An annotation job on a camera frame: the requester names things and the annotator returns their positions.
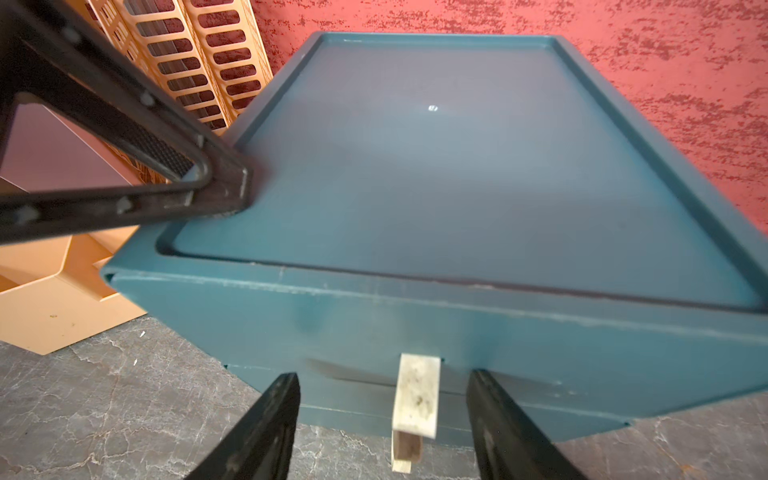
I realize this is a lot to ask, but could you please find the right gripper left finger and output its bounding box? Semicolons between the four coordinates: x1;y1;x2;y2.
186;372;300;480

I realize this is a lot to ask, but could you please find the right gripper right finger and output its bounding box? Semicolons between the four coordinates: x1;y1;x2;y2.
466;369;586;480

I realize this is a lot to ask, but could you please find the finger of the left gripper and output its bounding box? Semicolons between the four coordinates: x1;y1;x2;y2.
1;1;252;244

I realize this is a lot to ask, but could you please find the teal three drawer cabinet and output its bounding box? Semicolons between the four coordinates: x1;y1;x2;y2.
103;33;767;445

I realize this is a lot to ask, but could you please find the beige plastic file organizer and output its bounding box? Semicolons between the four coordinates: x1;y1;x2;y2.
1;1;272;355

